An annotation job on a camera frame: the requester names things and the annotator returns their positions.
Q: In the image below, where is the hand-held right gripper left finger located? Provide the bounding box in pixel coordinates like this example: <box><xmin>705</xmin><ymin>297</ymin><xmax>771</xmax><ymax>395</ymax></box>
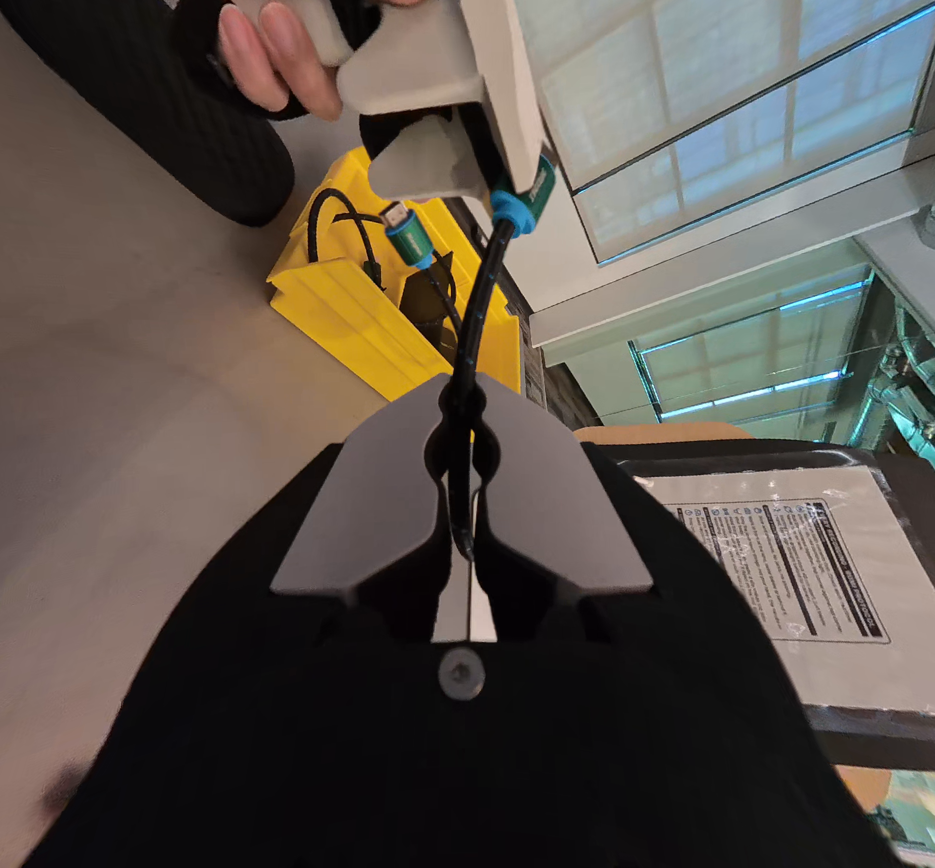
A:
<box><xmin>270</xmin><ymin>373</ymin><xmax>451</xmax><ymax>606</ymax></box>

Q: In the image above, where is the yellow plastic bin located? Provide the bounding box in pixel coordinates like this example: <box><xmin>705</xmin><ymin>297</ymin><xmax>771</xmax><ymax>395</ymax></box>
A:
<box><xmin>266</xmin><ymin>146</ymin><xmax>523</xmax><ymax>405</ymax></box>

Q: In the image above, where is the black bin divider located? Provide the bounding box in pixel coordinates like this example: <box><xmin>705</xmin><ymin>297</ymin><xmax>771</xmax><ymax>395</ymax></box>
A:
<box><xmin>396</xmin><ymin>250</ymin><xmax>472</xmax><ymax>376</ymax></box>

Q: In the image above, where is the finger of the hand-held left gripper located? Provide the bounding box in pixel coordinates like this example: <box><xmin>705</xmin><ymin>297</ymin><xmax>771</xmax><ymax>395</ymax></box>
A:
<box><xmin>456</xmin><ymin>0</ymin><xmax>549</xmax><ymax>194</ymax></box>
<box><xmin>358</xmin><ymin>104</ymin><xmax>489</xmax><ymax>202</ymax></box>

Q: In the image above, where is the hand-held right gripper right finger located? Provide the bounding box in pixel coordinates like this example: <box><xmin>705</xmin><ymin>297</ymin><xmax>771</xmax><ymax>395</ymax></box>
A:
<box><xmin>473</xmin><ymin>378</ymin><xmax>655</xmax><ymax>604</ymax></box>

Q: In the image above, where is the framed instruction sign board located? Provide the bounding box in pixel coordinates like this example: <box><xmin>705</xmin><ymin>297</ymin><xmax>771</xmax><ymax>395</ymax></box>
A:
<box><xmin>573</xmin><ymin>421</ymin><xmax>935</xmax><ymax>821</ymax></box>

